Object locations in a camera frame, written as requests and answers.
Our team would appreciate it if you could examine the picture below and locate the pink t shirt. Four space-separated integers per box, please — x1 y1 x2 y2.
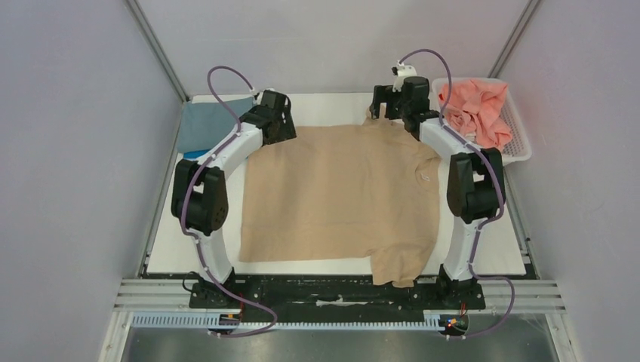
436 78 512 150

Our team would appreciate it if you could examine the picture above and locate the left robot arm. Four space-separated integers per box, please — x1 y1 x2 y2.
171 89 296 308

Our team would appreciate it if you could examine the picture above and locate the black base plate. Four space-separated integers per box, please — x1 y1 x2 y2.
188 274 486 324

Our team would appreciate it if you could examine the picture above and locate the left corner aluminium post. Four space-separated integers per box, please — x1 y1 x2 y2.
124 0 191 103

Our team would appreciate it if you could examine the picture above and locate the grey-blue folded t shirt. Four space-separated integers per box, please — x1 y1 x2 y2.
177 98 253 154

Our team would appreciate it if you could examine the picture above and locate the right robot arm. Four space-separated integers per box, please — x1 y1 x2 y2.
369 75 506 308

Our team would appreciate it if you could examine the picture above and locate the white plastic basket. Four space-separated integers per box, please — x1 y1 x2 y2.
452 77 532 164

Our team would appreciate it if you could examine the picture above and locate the beige t shirt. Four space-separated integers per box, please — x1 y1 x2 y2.
238 118 441 288

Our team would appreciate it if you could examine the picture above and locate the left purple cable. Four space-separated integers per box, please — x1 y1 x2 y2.
180 65 278 341

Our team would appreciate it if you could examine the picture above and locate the corner aluminium post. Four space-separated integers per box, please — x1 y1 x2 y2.
488 0 543 78
124 0 191 103

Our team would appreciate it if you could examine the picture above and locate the white cable duct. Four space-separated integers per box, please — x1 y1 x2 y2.
130 311 462 332

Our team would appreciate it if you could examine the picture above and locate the right corner aluminium post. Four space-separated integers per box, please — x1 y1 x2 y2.
488 0 543 78

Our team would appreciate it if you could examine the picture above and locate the bright blue folded t shirt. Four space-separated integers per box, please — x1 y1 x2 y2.
183 150 209 160

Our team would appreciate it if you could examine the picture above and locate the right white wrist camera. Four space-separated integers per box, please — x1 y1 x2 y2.
392 60 417 93

